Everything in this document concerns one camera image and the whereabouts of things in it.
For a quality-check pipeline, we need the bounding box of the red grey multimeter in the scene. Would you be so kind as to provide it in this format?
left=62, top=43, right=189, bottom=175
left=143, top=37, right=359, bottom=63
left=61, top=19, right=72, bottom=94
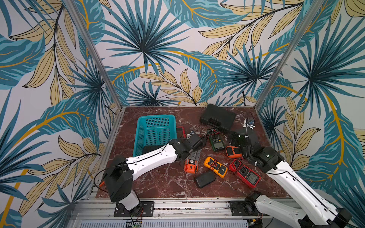
left=229, top=159, right=261, bottom=188

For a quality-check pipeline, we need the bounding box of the aluminium front rail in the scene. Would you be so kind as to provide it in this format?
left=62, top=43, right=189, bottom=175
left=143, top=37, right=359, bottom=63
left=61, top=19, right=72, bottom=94
left=68, top=198, right=314, bottom=221

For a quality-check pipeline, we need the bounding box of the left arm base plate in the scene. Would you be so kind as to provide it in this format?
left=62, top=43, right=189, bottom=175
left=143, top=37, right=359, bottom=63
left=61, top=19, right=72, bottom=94
left=114, top=201, right=155, bottom=218

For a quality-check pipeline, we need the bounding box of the black green multimeter face down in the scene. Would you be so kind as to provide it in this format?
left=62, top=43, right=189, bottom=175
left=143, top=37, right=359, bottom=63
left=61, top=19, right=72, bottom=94
left=142, top=145, right=162, bottom=154

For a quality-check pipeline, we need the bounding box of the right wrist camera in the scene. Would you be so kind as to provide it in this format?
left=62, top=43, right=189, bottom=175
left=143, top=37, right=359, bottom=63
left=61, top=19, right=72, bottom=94
left=243, top=118, right=255, bottom=130

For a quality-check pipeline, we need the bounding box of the teal plastic basket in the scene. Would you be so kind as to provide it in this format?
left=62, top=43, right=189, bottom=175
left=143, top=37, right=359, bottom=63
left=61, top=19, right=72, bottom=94
left=133, top=115, right=177, bottom=157

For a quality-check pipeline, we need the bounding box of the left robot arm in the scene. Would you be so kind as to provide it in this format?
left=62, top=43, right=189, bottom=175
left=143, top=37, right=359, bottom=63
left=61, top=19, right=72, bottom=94
left=102, top=132, right=204, bottom=214

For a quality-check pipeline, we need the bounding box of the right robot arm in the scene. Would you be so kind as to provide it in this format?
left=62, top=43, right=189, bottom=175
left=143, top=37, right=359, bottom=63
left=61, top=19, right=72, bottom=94
left=227, top=127, right=352, bottom=228

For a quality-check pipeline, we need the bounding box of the black plastic tool case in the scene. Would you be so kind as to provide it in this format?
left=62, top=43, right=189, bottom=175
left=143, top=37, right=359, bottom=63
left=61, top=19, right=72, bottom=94
left=200, top=104, right=237, bottom=133

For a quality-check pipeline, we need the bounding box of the red multimeter face down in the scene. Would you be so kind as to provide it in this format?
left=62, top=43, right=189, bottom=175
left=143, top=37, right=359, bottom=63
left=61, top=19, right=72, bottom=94
left=176, top=126, right=186, bottom=138

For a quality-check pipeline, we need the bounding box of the orange black multimeter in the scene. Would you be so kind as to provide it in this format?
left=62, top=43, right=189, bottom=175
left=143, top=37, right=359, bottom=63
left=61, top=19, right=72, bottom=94
left=184, top=150, right=202, bottom=174

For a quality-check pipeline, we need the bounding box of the green multimeter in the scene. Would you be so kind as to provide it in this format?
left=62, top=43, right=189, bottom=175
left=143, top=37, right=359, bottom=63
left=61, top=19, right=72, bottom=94
left=207, top=128, right=225, bottom=152

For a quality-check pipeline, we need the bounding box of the small orange clamp meter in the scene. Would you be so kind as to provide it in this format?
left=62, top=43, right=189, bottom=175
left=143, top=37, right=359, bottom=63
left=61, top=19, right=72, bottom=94
left=225, top=146, right=242, bottom=159

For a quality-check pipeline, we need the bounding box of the yellow multimeter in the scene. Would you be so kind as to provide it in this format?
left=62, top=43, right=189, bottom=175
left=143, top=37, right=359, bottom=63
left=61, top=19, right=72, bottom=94
left=203, top=156, right=228, bottom=178

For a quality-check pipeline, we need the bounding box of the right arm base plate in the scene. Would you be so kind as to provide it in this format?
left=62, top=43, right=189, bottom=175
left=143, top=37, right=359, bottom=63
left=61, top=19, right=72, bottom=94
left=228, top=200, right=258, bottom=216

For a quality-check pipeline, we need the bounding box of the small black case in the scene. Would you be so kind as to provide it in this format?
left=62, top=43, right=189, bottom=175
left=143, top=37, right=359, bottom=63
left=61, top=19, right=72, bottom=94
left=194, top=170, right=216, bottom=188

